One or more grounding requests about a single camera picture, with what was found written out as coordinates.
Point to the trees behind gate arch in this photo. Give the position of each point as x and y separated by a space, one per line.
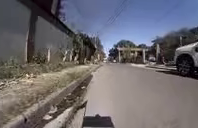
125 43

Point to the gate arch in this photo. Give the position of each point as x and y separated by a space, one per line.
130 49

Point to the grey asphalt road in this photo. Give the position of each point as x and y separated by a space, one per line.
143 96

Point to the concrete kerb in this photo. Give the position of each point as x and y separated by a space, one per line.
160 67
37 111

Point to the grass verge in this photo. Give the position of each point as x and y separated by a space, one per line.
27 86

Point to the trees on hillside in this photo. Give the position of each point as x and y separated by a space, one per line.
177 40

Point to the white car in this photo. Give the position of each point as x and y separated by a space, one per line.
197 55

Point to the bushes along wall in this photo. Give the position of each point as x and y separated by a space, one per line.
83 46

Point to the grey building with wall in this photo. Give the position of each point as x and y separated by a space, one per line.
10 33

